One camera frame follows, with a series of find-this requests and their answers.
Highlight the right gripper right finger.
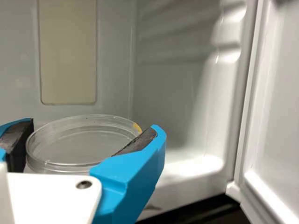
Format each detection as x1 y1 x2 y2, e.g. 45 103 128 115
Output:
89 124 168 224

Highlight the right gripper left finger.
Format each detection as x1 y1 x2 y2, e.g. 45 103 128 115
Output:
0 117 35 174

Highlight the white incubator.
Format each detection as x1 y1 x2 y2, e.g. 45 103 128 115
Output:
0 0 259 221

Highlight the incubator door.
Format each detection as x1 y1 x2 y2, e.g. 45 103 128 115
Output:
225 0 299 224

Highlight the black platform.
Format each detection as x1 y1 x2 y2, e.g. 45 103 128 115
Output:
137 197 248 224

